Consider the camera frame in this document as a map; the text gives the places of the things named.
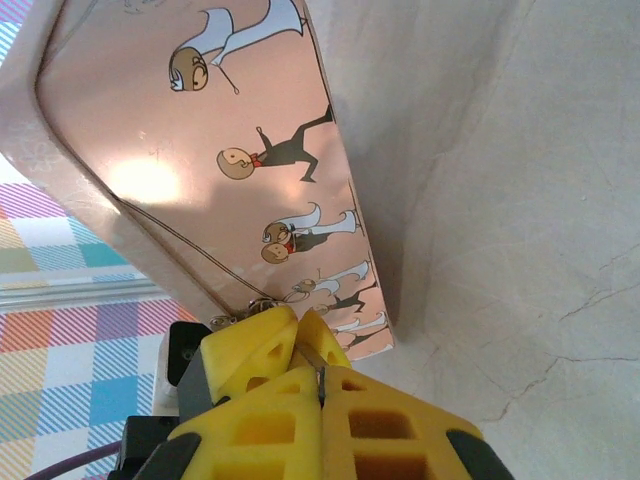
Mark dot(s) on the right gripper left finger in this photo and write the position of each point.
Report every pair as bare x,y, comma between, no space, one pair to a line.
260,440

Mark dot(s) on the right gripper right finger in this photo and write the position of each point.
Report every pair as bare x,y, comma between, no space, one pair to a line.
400,440

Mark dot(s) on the silver key bunch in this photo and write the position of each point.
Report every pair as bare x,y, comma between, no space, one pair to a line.
260,305

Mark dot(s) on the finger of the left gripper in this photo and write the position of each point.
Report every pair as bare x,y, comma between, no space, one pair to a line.
322,345
240,360

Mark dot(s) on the aluminium frame bar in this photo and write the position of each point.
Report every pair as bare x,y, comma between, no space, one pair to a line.
75,292

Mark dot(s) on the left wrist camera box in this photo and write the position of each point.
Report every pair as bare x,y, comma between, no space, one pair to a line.
164,380

